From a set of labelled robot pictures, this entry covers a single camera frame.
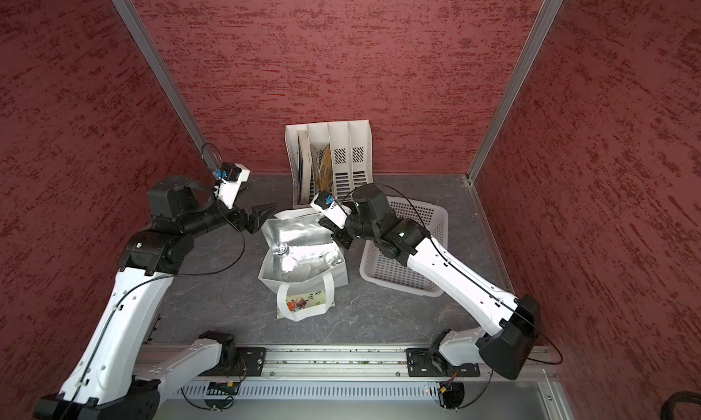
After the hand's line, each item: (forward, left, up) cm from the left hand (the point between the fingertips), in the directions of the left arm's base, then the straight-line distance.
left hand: (258, 199), depth 65 cm
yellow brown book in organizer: (+30, -11, -14) cm, 35 cm away
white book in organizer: (+27, -6, -16) cm, 32 cm away
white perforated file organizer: (+47, -21, -20) cm, 55 cm away
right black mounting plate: (-30, -43, -27) cm, 59 cm away
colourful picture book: (-12, -7, -36) cm, 39 cm away
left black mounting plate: (-30, +5, -36) cm, 47 cm away
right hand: (-3, -15, -7) cm, 17 cm away
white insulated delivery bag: (+4, -7, -20) cm, 21 cm away
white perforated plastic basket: (-2, -34, -36) cm, 49 cm away
